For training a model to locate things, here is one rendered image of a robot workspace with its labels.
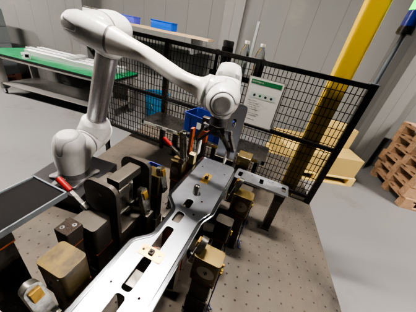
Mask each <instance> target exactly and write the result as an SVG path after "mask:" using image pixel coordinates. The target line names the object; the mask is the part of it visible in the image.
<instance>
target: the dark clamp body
mask: <svg viewBox="0 0 416 312"><path fill-rule="evenodd" d="M73 219H75V220H76V221H78V222H80V223H82V224H83V228H84V233H85V238H84V243H85V248H86V252H87V257H88V260H89V265H90V270H91V274H92V279H93V278H94V277H95V276H96V275H97V274H98V273H99V272H100V271H101V270H102V269H103V268H104V267H105V266H106V264H107V263H108V262H109V261H110V260H111V259H112V257H111V248H110V243H111V242H112V241H113V240H112V237H111V226H110V217H109V216H108V215H106V214H104V213H102V212H100V211H98V210H96V209H94V208H92V207H91V208H89V209H88V210H83V211H82V212H81V213H79V214H78V215H77V216H75V217H74V218H73Z"/></svg>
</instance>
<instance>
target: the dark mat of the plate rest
mask: <svg viewBox="0 0 416 312"><path fill-rule="evenodd" d="M61 194H62V192H61V191H58V190H57V189H54V188H53V187H51V186H49V185H47V184H45V183H43V182H41V181H39V180H37V179H35V178H32V179H30V180H28V181H26V182H24V183H22V184H20V185H18V186H16V187H14V188H12V189H9V190H7V191H5V192H3V193H1V194H0V231H1V230H2V229H4V228H6V227H8V226H9V225H11V224H12V223H14V222H16V221H18V220H19V219H21V218H22V217H25V216H26V215H28V214H29V213H31V212H33V211H34V210H36V209H38V208H39V207H41V206H43V205H44V204H46V203H47V202H50V201H51V200H53V199H54V198H56V197H58V196H59V195H61Z"/></svg>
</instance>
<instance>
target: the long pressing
mask: <svg viewBox="0 0 416 312"><path fill-rule="evenodd" d="M202 166H203V167H202ZM206 173H208V174H210V175H212V178H211V179H210V180H209V182H208V183H207V184H204V183H201V182H200V180H201V179H202V177H203V176H204V175H205V174H206ZM235 174H236V169H235V168H234V167H232V166H230V165H227V164H224V165H222V162H218V161H216V160H213V159H211V158H208V157H201V158H200V159H199V160H198V161H197V162H196V164H195V165H194V166H193V167H192V168H191V169H190V170H189V171H188V172H187V174H185V175H184V177H182V179H180V181H179V182H178V183H177V184H176V185H175V186H174V187H173V188H172V190H171V191H170V192H169V193H168V202H169V204H170V207H171V210H170V211H169V213H168V214H167V215H166V216H165V218H164V219H163V220H162V221H161V222H160V224H159V225H158V226H157V228H156V229H155V230H154V231H153V232H151V233H148V234H145V235H140V236H135V237H133V238H131V239H130V240H128V241H127V242H126V243H125V244H124V246H123V247H122V248H121V249H120V250H119V251H118V252H117V253H116V254H115V255H114V256H113V257H112V259H111V260H110V261H109V262H108V263H107V264H106V266H105V267H104V268H103V269H102V270H101V271H100V272H99V273H98V274H97V275H96V276H95V277H94V278H93V280H92V281H91V282H90V283H89V284H88V286H86V288H84V289H83V291H82V292H81V293H80V294H79V295H78V296H77V297H76V299H75V300H74V301H73V302H72V303H71V304H70V305H69V306H68V307H67V308H66V309H65V310H64V311H63V312H102V311H103V310H104V309H105V308H106V306H107V305H108V304H109V302H110V301H111V300H112V298H113V297H114V296H115V295H117V294H119V295H121V296H122V297H124V301H123V302H122V304H121V306H120V307H119V308H118V310H117V311H116V312H153V310H154V308H155V307H156V305H157V303H158V301H159V299H160V297H161V296H162V294H163V292H164V291H165V289H166V287H167V285H168V283H169V282H170V280H171V278H172V277H173V274H174V273H175V271H176V270H177V268H178V266H179V264H180V262H181V260H182V259H183V257H184V255H185V254H186V252H187V250H188V248H189V246H190V245H191V243H192V241H193V239H194V237H195V236H196V234H197V232H198V231H199V229H200V227H201V225H202V224H203V223H205V222H206V221H208V220H209V219H211V218H212V217H213V216H214V215H215V213H216V211H217V209H218V207H219V205H220V203H221V202H222V199H223V197H224V195H225V193H226V192H227V190H228V188H229V186H230V184H231V182H232V180H233V178H234V176H235ZM195 184H199V185H200V187H201V189H200V193H199V195H194V194H193V187H194V185H195ZM188 199H189V200H191V201H193V203H192V205H191V207H190V208H187V207H184V206H183V205H184V203H185V202H186V201H187V200H188ZM201 201H202V202H201ZM178 212H181V213H183V214H184V216H183V218H182V219H181V220H180V222H179V223H176V222H174V221H172V220H173V218H174V216H175V215H176V214H177V213H178ZM193 214H194V215H193ZM167 227H170V228H172V229H173V232H172V233H171V235H170V236H169V237H168V239H167V240H166V242H165V243H164V245H163V246H162V247H161V249H160V250H159V251H161V252H163V253H165V257H164V258H163V259H162V261H161V263H160V264H157V263H155V262H153V261H151V263H150V264H149V266H148V267H147V269H146V270H145V271H144V273H143V274H142V276H141V277H140V279H139V280H138V281H137V283H136V284H135V286H134V287H133V288H132V290H131V291H130V292H127V291H125V290H123V289H122V285H123V284H124V283H125V281H126V280H127V279H128V277H129V276H130V275H131V273H132V272H133V270H134V269H135V268H136V267H137V265H138V264H139V263H140V262H141V260H142V259H143V258H145V256H143V255H141V254H139V253H138V252H137V251H138V250H139V248H140V247H141V246H142V245H143V244H144V243H146V244H148V245H150V246H153V244H154V243H155V242H156V241H157V239H158V238H159V236H160V235H161V234H162V232H163V231H164V229H166V228H167ZM111 280H112V283H110V281H111ZM138 297H140V298H141V299H140V300H138V299H137V298H138Z"/></svg>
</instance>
